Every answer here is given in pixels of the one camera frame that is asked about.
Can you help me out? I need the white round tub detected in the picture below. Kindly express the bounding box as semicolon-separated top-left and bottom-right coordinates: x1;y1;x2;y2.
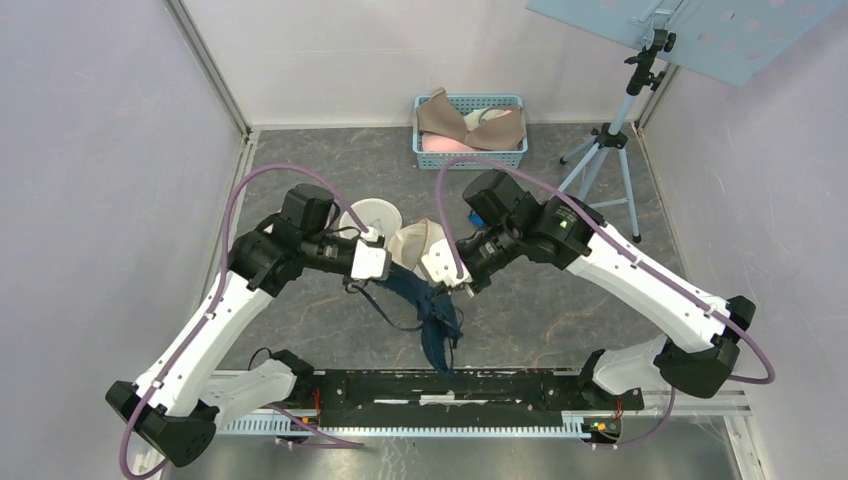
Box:
352;198;445;279

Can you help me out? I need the navy blue lace bra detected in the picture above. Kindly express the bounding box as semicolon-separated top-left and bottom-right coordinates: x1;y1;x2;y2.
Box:
343;264;463;378

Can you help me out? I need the beige padded bra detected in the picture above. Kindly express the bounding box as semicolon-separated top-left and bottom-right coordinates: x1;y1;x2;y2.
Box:
416;88;527;151

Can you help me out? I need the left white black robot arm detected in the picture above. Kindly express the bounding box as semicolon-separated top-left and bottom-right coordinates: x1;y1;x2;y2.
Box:
106;183;391;467

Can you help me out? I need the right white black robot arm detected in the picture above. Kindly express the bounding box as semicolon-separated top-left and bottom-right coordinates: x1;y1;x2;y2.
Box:
421;170;756;408

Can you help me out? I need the blue toy car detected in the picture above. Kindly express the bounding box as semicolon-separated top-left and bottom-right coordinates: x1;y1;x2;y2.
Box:
468;211;485;228

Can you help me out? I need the blue plastic basket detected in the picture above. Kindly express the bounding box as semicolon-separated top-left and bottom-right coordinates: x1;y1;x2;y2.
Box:
412;88;529;170

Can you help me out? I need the pink cloth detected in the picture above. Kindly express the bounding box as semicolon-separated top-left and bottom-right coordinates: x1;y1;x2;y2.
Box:
421;132;469;153

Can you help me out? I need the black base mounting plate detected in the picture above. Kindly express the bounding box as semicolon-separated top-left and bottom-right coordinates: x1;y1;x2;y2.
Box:
282;368;645;428

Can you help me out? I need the light green cloth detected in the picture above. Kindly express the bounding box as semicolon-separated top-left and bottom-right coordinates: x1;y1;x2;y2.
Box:
464;106;512;130

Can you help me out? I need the blue tripod stand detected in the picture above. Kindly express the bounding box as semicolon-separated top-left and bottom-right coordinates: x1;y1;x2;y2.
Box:
558;29;677;243

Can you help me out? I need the light blue perforated board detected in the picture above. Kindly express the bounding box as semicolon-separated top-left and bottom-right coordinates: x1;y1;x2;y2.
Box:
526;0;843;87

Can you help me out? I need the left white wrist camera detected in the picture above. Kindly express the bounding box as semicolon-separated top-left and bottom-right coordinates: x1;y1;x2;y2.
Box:
350;227;392;280

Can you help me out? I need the light blue cable rail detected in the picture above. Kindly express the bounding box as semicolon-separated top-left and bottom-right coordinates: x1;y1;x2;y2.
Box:
219;412;591;440

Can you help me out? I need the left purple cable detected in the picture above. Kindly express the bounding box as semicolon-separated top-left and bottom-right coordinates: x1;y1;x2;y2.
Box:
117;162;379;480

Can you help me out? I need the purple cable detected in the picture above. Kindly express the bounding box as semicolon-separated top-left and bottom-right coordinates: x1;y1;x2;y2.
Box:
435;156;776;451
117;162;379;480

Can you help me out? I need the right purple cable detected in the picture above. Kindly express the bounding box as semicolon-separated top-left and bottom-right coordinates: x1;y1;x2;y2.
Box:
435;156;776;451

